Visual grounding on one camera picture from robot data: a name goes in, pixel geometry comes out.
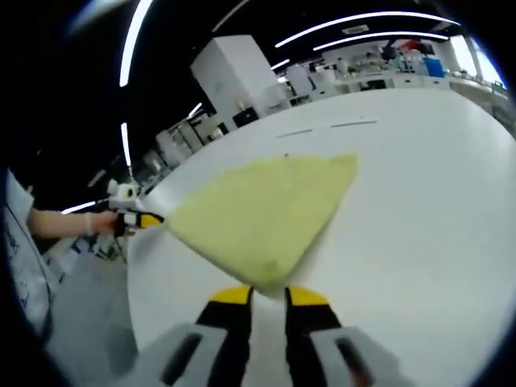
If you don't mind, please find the white cabinet counter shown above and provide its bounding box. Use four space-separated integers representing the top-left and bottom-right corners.
334 68 444 93

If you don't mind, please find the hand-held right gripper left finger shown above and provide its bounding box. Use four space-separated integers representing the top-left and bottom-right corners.
110 285 255 387

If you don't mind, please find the yellow blue grey garment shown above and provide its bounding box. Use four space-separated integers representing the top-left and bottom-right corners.
167 152 360 299

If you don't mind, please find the white square pillar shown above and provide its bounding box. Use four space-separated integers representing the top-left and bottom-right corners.
189 35 283 122

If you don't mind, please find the black cabinet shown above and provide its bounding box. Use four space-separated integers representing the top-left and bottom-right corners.
232 107 259 129

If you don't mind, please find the person's left hand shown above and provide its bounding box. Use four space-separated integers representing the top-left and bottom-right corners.
84 210 119 237

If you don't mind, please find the person's white shirt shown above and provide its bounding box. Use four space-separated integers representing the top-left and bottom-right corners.
3 169 53 335

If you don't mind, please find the white tall cabinet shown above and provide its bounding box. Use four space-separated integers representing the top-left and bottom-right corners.
286 64 315 96

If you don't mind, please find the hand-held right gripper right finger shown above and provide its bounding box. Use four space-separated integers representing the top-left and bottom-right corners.
284 285 416 387

